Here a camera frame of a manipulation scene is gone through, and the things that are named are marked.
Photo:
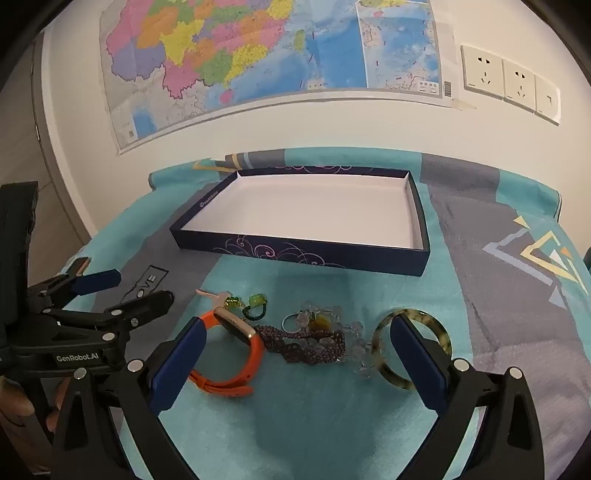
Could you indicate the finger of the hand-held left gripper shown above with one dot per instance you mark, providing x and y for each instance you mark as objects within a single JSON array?
[
  {"x": 99, "y": 280},
  {"x": 147, "y": 304}
]

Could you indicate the dark blue cardboard box tray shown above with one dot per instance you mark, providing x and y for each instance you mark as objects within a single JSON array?
[{"x": 314, "y": 207}]

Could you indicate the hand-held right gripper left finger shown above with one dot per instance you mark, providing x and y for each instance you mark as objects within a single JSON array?
[{"x": 180, "y": 364}]

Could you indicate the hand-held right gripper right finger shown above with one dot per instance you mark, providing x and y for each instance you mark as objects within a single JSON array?
[{"x": 415, "y": 360}]

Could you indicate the tortoiseshell bangle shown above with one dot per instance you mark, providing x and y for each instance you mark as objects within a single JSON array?
[{"x": 377, "y": 348}]

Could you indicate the orange smartwatch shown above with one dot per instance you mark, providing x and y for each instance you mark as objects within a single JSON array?
[{"x": 231, "y": 385}]

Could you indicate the grey door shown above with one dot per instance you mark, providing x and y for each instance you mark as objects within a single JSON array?
[{"x": 27, "y": 152}]

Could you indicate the white wall socket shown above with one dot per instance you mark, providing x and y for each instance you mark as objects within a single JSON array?
[
  {"x": 482, "y": 69},
  {"x": 519, "y": 85}
]

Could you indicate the white wall switch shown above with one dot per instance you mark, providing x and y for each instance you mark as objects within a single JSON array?
[{"x": 547, "y": 99}]

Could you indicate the clear tape strip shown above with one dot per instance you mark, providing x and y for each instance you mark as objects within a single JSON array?
[{"x": 461, "y": 104}]

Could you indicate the pink small clip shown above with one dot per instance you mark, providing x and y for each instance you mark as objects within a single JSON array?
[{"x": 214, "y": 296}]

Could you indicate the colourful wall map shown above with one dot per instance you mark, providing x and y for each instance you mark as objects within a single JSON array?
[{"x": 277, "y": 46}]

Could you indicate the person's left hand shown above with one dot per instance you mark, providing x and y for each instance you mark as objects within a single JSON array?
[{"x": 18, "y": 401}]

